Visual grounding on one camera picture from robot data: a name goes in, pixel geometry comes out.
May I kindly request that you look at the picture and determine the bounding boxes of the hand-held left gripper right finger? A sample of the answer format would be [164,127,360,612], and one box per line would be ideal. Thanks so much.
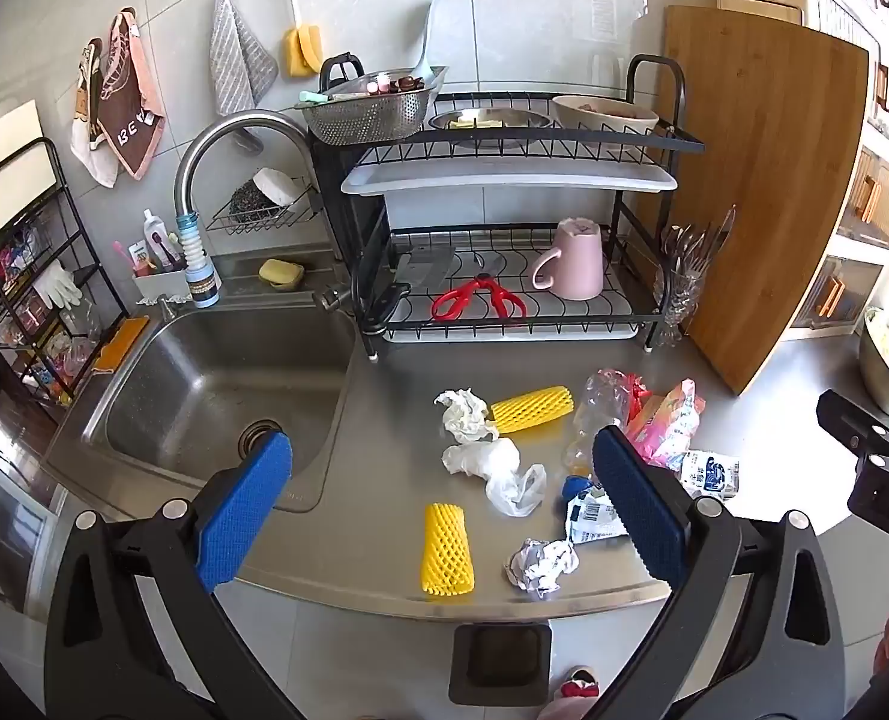
[586,426,846,720]

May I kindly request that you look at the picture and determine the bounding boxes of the yellow foam fruit net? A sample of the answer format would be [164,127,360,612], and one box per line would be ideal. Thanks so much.
[490,385,574,434]
[421,502,477,601]

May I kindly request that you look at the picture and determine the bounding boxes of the pink mug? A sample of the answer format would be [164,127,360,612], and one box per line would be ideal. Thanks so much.
[531,217,607,301]

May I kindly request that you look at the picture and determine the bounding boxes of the wire sponge basket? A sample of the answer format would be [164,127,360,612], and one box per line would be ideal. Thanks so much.
[205,172,324,235]

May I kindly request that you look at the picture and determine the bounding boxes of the clear plastic bottle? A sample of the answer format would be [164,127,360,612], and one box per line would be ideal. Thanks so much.
[562,369,634,503]

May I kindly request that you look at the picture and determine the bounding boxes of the steel plate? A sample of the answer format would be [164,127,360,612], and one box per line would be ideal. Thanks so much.
[427,108,554,133]

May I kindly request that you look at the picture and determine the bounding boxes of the clear glass cutlery holder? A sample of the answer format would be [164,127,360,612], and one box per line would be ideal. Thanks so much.
[650,202,738,350]

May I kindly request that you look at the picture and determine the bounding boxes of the orange cloth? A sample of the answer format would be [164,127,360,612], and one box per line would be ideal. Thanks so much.
[93,315,151,374]

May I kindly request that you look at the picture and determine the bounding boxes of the black wire shelf rack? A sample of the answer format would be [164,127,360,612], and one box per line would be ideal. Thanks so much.
[0,136,131,410]

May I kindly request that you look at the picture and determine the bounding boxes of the curved steel faucet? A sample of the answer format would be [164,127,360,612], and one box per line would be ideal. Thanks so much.
[172,109,357,314]

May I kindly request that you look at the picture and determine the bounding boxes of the yellow sponge brush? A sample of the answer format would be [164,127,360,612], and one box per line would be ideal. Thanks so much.
[285,0,325,78]

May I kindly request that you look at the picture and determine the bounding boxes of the foil ball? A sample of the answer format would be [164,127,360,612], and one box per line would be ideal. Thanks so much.
[505,538,580,601]

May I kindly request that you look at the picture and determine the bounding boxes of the black wire dish rack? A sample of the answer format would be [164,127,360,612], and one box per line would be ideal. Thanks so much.
[316,52,707,361]

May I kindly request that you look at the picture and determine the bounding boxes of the cream panel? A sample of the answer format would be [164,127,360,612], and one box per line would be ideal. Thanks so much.
[0,99,44,166]

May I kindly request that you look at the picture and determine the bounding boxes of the yellow soap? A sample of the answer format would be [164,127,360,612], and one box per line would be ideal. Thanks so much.
[258,259,306,290]

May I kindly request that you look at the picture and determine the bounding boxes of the grey trash bin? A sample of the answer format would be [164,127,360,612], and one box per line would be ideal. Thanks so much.
[448,621,554,706]

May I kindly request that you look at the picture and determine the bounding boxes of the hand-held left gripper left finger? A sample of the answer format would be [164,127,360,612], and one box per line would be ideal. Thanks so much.
[43,431,310,720]

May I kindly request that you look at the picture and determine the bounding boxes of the crumpled white tissue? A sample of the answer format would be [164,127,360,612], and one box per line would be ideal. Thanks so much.
[434,388,499,442]

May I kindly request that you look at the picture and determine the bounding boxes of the steel wool scourer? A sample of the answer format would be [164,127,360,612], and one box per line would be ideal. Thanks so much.
[226,181,269,224]

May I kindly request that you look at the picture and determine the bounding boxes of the white spatula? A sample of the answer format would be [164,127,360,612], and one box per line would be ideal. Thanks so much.
[412,0,445,87]

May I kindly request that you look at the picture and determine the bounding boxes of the red scissors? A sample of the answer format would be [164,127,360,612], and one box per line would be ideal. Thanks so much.
[431,253,529,323]

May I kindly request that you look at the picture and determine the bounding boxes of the steel mesh colander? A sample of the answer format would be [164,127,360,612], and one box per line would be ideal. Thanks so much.
[296,66,449,147]

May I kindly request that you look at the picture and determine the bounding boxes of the white glove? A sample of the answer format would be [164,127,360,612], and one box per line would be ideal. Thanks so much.
[33,262,83,310]

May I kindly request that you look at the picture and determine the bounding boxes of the white drip tray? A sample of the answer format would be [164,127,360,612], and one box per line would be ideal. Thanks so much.
[380,319,671,344]

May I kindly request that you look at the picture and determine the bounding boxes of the red wrapper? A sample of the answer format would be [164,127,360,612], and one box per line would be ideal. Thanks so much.
[624,373,651,428]

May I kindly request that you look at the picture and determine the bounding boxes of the white round sponge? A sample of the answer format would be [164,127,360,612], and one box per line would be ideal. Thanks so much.
[253,167,303,205]

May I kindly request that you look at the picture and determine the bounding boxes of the white bear print towel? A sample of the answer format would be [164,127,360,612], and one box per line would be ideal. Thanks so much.
[69,37,119,188]

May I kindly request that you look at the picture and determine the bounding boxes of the beige bowl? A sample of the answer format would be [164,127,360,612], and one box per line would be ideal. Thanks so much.
[551,94,660,137]

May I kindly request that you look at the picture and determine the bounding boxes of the white toothbrush holder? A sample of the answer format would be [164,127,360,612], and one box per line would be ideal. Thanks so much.
[130,266,190,301]

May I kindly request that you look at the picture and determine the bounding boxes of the grey dish towel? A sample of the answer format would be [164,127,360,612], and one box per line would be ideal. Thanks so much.
[210,0,280,117]

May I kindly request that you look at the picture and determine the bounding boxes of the black handled cleaver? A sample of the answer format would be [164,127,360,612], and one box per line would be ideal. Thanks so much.
[360,246,458,336]

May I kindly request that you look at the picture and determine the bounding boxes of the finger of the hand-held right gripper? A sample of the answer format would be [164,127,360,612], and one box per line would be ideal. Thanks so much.
[816,388,889,466]

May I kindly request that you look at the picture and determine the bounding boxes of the white blue package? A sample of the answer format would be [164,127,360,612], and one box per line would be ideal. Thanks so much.
[564,486,629,545]

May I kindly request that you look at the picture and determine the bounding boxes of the pink toothbrush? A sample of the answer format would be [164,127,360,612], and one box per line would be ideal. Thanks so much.
[112,240,149,277]

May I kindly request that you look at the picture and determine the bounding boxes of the stainless steel sink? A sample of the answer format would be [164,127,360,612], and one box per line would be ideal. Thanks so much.
[43,247,363,518]

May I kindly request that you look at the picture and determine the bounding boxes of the blue white faucet filter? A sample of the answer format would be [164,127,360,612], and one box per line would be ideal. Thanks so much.
[175,214,221,308]

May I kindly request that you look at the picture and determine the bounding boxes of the cabinet with orange handles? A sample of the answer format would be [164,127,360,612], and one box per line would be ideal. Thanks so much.
[789,0,889,335]

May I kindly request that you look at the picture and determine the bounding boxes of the pink brown hand towel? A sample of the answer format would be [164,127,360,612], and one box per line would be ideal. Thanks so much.
[99,9,166,181]

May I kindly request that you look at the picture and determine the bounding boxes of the white milk pouch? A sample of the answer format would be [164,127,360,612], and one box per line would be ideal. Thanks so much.
[680,450,741,502]

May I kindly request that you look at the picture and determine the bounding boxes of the white plastic bag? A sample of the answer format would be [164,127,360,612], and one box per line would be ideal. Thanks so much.
[442,436,548,518]

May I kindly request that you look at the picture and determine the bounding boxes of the wooden cutting board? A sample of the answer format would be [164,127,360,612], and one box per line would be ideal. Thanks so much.
[635,5,872,397]

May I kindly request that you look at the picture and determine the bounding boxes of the pink snack bag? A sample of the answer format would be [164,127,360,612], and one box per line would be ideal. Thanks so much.
[624,379,707,470]

